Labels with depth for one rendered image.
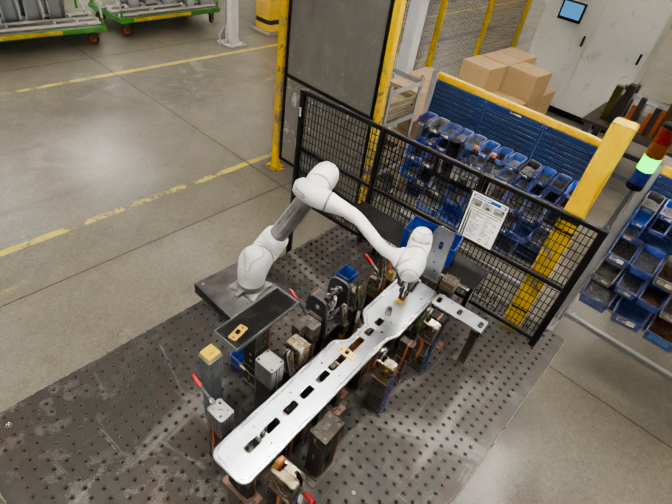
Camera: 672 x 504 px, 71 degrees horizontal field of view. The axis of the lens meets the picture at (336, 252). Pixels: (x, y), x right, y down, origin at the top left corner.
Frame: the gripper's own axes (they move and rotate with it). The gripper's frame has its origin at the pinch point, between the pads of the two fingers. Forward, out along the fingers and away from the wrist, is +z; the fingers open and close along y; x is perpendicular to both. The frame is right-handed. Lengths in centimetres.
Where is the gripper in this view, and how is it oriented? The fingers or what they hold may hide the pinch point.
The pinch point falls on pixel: (403, 293)
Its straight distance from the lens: 242.0
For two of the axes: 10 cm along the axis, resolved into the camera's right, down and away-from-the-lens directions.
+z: -1.4, 7.5, 6.4
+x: 6.2, -4.4, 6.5
